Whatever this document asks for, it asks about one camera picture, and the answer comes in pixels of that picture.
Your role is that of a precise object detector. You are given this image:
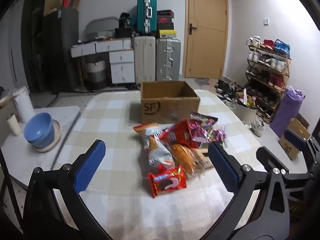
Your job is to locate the open tan cardboard carton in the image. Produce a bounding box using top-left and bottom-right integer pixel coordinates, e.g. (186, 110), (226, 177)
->
(279, 118), (312, 161)

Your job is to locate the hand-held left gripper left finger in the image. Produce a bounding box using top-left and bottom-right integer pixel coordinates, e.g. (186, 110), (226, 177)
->
(22, 139), (113, 240)

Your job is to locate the plain black bag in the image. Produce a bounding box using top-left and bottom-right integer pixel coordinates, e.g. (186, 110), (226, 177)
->
(115, 27), (133, 38)

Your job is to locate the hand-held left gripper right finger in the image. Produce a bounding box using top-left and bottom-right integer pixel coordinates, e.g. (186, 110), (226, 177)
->
(202, 141), (293, 240)

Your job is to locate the purple fabric bag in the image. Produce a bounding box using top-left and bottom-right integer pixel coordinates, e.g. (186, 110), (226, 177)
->
(270, 86), (305, 138)

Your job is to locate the orange bread packet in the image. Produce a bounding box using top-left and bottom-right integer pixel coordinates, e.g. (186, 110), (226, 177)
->
(170, 143), (213, 178)

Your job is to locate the purple grape gummy bag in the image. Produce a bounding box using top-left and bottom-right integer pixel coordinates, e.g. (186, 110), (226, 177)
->
(206, 126), (228, 148)

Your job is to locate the brown cardboard box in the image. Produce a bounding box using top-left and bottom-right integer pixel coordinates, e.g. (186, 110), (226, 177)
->
(140, 81), (201, 124)

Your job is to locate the colourful purple candy bag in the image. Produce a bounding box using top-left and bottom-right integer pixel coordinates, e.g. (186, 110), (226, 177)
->
(189, 112), (218, 147)

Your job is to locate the orange white chips bag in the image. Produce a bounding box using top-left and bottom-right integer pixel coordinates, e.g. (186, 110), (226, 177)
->
(133, 123), (161, 148)

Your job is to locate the dark grey refrigerator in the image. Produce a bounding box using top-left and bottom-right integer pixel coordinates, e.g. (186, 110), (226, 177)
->
(60, 7), (80, 90)

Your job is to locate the assorted shoe collection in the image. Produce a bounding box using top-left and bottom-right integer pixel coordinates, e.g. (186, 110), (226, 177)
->
(246, 35), (290, 120)

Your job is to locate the teal suitcase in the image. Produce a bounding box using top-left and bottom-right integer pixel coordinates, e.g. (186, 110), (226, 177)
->
(136, 0), (157, 33)

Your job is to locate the round beige tray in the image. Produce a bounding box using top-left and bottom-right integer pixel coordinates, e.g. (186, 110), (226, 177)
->
(31, 119), (62, 153)

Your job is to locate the beige suitcase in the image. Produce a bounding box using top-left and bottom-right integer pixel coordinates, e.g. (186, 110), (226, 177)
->
(132, 35), (157, 84)

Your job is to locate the red strawberry cookie packet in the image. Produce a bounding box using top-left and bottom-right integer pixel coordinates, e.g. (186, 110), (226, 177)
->
(147, 165), (187, 198)

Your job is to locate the gold metal shoe rack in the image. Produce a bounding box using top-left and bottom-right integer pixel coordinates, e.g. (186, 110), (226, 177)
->
(244, 40), (292, 124)

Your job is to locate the cluster of white grey sneakers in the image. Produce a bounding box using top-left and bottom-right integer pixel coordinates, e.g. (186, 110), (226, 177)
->
(221, 96), (238, 110)

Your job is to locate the tall black cabinet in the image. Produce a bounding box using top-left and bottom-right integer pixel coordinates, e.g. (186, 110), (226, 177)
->
(21, 0), (63, 94)

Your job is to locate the blue plastic bowl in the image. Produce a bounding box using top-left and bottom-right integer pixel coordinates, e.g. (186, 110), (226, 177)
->
(24, 112), (53, 143)
(27, 122), (55, 149)

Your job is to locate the white dotted floor rug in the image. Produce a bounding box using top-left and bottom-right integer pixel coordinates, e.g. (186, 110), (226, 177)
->
(47, 86), (140, 108)

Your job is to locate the pile of dark sneakers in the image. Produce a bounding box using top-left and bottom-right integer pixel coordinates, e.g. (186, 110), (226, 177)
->
(214, 79), (244, 98)

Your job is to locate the yellow shoe box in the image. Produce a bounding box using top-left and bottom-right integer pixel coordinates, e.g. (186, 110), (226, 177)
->
(159, 29), (177, 38)

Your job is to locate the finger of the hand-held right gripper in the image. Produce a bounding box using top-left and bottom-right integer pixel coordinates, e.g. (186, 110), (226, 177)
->
(285, 129), (313, 151)
(256, 146), (314, 180)

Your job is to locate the white wardrobe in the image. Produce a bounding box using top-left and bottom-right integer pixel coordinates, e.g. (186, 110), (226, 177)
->
(0, 0), (28, 93)

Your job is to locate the white trash bin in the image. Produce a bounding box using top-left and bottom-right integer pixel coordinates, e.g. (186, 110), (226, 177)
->
(236, 89), (258, 126)

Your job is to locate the white paper cup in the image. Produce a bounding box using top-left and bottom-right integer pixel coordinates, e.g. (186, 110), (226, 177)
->
(7, 114), (21, 136)

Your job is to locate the wooden door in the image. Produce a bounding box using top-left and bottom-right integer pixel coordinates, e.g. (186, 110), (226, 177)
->
(182, 0), (228, 78)

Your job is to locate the white red snack bag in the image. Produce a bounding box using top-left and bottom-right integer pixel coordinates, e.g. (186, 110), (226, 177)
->
(148, 136), (175, 172)

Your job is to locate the grey white laundry basket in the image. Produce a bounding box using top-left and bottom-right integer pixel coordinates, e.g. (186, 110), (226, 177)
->
(82, 60), (108, 83)

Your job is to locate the white green high-top sneaker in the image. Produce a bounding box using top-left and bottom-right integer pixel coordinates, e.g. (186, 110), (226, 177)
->
(251, 116), (265, 137)

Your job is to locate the red blue-label cookie packet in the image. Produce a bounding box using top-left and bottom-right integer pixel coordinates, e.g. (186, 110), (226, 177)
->
(159, 120), (200, 148)

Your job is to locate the white electric kettle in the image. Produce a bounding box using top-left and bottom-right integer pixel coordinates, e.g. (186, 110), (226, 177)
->
(12, 86), (35, 124)

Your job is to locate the silver suitcase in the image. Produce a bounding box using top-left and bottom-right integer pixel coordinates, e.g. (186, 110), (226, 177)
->
(155, 37), (181, 81)

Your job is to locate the white desk with drawers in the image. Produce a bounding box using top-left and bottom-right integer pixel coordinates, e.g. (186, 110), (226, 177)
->
(70, 39), (135, 90)

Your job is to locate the black bag white print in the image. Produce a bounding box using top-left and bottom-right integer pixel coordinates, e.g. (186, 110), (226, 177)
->
(118, 12), (132, 29)

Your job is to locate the grey oval basin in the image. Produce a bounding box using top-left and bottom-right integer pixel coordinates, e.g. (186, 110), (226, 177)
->
(85, 17), (120, 40)

